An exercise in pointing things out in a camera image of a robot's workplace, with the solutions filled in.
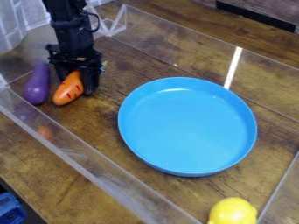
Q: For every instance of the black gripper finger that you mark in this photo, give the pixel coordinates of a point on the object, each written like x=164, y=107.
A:
x=62, y=70
x=89, y=79

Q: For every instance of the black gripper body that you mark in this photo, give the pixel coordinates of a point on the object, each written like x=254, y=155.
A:
x=85, y=59

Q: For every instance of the orange toy carrot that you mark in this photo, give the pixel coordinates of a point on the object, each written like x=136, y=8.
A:
x=69, y=89

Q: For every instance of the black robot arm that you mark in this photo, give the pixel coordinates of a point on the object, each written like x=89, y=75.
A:
x=73, y=53

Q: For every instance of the purple toy eggplant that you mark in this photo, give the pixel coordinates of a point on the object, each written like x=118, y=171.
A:
x=36, y=87

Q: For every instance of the blue round plate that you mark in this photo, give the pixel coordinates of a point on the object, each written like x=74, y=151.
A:
x=186, y=126

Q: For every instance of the blue object at corner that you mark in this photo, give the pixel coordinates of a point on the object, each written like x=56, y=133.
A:
x=12, y=213

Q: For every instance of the yellow toy object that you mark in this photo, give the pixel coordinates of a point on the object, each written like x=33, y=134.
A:
x=232, y=211

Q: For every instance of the clear acrylic enclosure wall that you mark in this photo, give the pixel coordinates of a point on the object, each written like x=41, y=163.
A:
x=62, y=157

